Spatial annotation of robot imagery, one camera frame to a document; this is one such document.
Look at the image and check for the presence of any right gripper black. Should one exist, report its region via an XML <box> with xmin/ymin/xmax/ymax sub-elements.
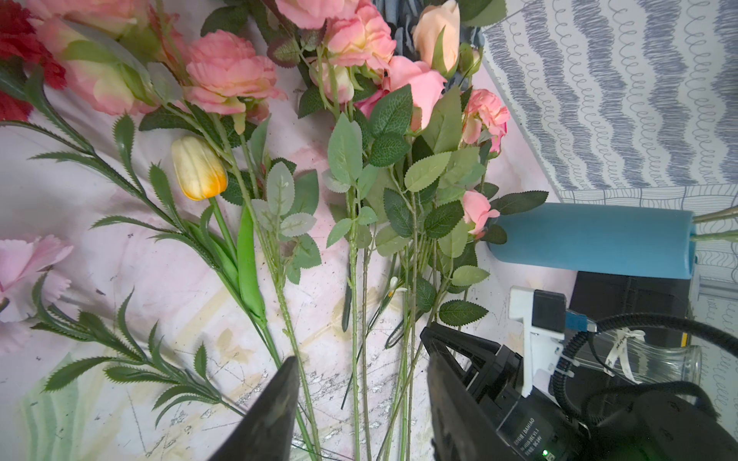
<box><xmin>421</xmin><ymin>323</ymin><xmax>737</xmax><ymax>460</ymax></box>

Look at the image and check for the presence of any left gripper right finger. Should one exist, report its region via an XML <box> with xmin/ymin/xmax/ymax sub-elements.
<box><xmin>427</xmin><ymin>353</ymin><xmax>490</xmax><ymax>460</ymax></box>

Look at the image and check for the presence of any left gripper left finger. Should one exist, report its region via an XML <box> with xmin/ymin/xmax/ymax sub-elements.
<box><xmin>209</xmin><ymin>357</ymin><xmax>300</xmax><ymax>461</ymax></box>

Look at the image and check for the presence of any pink carnation spray stem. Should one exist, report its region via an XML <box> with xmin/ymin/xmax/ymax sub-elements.
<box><xmin>693</xmin><ymin>207</ymin><xmax>738</xmax><ymax>225</ymax></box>

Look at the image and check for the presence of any large pink peony spray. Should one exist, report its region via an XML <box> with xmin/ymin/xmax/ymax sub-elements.
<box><xmin>27</xmin><ymin>1</ymin><xmax>286</xmax><ymax>121</ymax></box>

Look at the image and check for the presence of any clear glass vase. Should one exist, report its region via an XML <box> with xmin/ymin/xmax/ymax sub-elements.
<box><xmin>576</xmin><ymin>328</ymin><xmax>703</xmax><ymax>384</ymax></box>

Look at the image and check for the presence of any tall blue ceramic vase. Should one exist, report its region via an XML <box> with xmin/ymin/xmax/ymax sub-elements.
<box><xmin>489</xmin><ymin>203</ymin><xmax>696</xmax><ymax>280</ymax></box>

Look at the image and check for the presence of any light pink carnation stem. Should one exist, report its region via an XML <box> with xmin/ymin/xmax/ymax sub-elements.
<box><xmin>1</xmin><ymin>235</ymin><xmax>243</xmax><ymax>416</ymax></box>

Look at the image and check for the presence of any pink flower bunch on table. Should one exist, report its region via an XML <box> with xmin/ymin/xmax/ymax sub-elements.
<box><xmin>251</xmin><ymin>1</ymin><xmax>547</xmax><ymax>460</ymax></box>

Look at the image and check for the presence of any blue grey rose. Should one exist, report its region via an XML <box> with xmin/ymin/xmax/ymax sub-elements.
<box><xmin>373</xmin><ymin>0</ymin><xmax>442</xmax><ymax>61</ymax></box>

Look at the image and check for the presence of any red carnation stem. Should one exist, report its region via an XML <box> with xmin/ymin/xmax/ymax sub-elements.
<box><xmin>1</xmin><ymin>1</ymin><xmax>67</xmax><ymax>122</ymax></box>

